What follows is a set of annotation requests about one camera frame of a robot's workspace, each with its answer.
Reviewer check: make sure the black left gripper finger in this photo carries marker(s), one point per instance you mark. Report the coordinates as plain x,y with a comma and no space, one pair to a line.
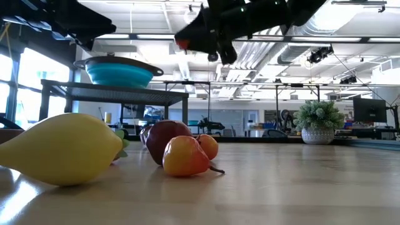
87,37
97,23

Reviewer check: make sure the yellow cylinder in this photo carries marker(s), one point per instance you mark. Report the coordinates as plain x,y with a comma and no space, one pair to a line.
107,117

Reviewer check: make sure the blue collapsible colander bowl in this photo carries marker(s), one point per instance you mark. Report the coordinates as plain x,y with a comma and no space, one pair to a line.
118,76

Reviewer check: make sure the yellow toy lemon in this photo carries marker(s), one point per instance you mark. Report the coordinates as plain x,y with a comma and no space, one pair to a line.
62,150

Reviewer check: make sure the gray perforated metal riser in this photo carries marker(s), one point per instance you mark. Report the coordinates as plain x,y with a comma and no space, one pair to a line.
125,93

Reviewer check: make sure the black overhead light bar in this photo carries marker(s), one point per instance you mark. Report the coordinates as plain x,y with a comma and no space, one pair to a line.
364,39

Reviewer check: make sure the small orange toy fruit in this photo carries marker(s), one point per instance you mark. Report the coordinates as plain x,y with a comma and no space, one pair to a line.
210,146

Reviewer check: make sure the person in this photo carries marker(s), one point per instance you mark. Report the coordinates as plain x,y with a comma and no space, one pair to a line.
287,118

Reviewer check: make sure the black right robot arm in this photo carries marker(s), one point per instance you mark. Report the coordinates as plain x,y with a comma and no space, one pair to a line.
306,9

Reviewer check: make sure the black background rig frame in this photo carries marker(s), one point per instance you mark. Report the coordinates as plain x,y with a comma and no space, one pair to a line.
297,85

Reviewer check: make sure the black background robot arm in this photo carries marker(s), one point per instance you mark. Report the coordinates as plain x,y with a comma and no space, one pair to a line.
212,125

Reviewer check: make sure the green potted plant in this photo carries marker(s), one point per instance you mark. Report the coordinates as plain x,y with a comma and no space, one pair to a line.
317,115

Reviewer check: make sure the black ceiling camera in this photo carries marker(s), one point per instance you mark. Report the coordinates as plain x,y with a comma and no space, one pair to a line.
348,80
212,58
318,54

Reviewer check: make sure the black aluminium table frame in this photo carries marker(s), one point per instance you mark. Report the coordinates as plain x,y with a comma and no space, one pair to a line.
231,139

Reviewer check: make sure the silver ventilation duct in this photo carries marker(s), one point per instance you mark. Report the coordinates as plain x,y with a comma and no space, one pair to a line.
312,34

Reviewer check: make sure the black monitor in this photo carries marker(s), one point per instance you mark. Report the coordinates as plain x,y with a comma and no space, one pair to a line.
369,110

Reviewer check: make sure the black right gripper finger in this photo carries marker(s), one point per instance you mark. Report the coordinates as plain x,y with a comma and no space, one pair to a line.
198,25
206,43

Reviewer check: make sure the red toy strawberry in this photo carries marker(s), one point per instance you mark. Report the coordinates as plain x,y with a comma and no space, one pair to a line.
124,143

